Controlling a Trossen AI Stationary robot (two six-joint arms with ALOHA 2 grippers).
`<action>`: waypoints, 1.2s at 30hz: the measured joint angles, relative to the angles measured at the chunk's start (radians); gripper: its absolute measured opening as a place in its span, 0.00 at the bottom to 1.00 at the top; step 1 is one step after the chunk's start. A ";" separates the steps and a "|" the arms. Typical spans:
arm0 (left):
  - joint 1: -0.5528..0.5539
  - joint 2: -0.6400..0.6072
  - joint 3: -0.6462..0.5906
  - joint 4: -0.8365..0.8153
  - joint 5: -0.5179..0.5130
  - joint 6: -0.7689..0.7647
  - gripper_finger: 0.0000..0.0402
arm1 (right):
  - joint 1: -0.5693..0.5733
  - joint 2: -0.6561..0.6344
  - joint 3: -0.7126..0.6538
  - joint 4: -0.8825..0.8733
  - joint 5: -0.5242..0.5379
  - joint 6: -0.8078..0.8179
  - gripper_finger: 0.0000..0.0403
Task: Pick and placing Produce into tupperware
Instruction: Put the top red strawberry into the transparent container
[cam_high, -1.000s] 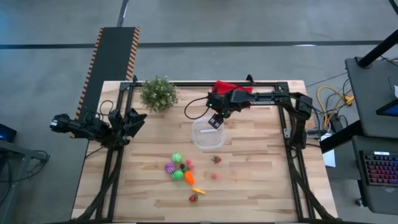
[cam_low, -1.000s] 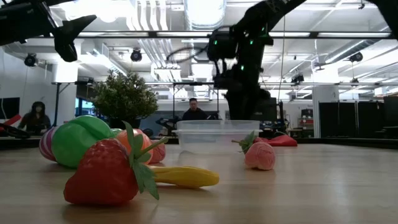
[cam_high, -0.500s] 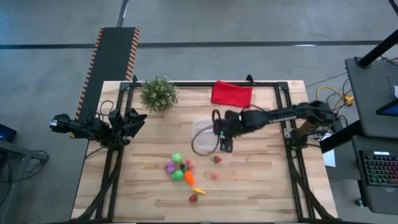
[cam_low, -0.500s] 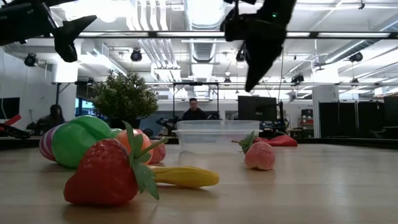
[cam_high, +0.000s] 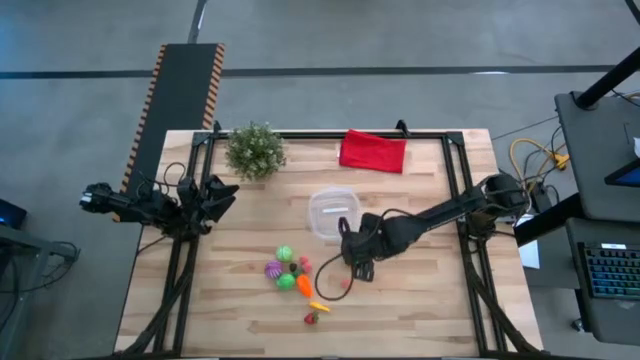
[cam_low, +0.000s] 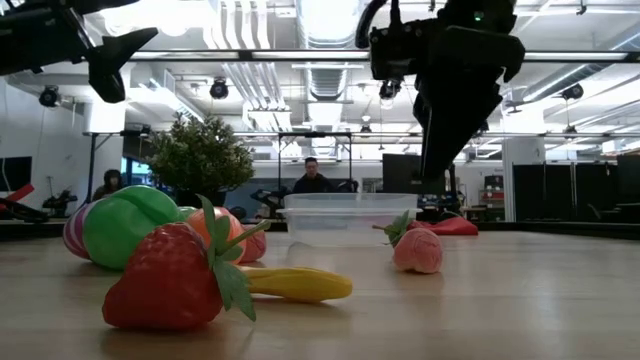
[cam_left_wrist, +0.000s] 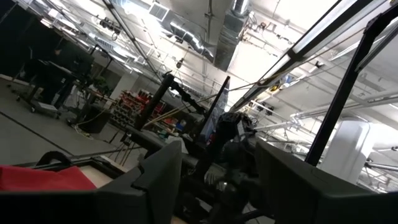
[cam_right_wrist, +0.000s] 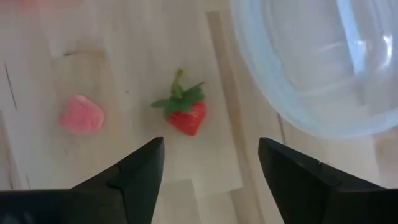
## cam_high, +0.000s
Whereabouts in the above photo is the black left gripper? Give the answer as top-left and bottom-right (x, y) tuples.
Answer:
(177, 174), (240, 226)

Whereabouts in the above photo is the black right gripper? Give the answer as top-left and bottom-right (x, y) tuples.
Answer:
(339, 213), (386, 283)

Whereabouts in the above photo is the orange toy carrot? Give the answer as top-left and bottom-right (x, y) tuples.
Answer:
(296, 273), (315, 300)

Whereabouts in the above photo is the clear plastic tupperware container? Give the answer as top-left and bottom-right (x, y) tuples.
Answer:
(307, 186), (364, 244)

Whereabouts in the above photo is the small green potted plant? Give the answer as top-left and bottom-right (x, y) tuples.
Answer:
(224, 121), (288, 182)

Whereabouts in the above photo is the red folded cloth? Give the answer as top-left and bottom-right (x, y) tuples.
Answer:
(338, 128), (408, 175)

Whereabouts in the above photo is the black mat with striped edges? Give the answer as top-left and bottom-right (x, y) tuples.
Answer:
(112, 42), (227, 224)

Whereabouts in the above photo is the white paper sheet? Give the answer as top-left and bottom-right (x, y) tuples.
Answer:
(517, 214), (542, 270)

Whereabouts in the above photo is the black device with blue light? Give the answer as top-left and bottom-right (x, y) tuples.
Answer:
(0, 198), (29, 231)

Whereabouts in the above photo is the backlit computer keyboard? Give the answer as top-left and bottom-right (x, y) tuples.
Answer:
(577, 241), (640, 301)

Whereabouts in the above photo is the grey desk with pole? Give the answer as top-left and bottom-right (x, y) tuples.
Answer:
(553, 91), (640, 224)

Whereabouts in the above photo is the grey desk with keyboard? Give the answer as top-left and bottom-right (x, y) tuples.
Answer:
(564, 217), (640, 347)

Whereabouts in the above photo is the black tablet screen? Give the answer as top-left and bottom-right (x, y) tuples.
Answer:
(603, 158), (640, 189)

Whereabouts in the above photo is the black slanted pole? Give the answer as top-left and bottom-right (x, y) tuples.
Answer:
(573, 46), (640, 110)

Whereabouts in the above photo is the black right gripper cable loop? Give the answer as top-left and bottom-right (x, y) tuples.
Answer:
(314, 252), (356, 302)

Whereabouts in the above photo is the black aluminium table frame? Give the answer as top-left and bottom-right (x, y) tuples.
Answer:
(117, 118), (546, 359)

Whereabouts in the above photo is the yellow cable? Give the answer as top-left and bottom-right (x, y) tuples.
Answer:
(508, 138), (571, 184)

